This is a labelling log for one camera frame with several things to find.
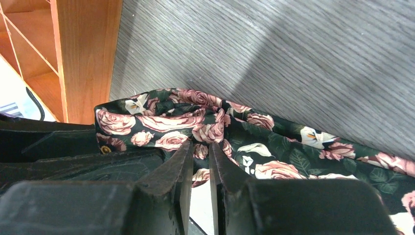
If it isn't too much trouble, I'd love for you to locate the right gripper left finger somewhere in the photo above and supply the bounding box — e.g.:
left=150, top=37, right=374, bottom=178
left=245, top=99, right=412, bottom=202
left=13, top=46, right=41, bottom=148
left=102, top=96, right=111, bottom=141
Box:
left=0, top=141, right=193, bottom=235

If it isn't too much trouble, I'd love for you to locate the black pink floral tie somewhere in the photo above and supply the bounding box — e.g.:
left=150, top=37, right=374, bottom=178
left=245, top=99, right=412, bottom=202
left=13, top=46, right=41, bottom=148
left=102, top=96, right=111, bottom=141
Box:
left=94, top=88, right=415, bottom=235

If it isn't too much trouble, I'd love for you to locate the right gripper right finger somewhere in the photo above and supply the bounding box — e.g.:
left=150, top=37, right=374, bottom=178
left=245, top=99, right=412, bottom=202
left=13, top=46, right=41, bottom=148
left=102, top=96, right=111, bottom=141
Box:
left=209, top=143, right=396, bottom=235

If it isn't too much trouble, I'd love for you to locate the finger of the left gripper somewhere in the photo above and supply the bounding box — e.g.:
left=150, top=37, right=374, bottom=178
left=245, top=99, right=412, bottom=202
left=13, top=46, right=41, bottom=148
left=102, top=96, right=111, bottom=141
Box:
left=0, top=120, right=165, bottom=193

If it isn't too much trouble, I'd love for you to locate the orange wooden compartment tray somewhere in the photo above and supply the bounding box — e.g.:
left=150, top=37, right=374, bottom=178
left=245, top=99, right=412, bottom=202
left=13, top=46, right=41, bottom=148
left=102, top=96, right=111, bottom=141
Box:
left=0, top=0, right=122, bottom=124

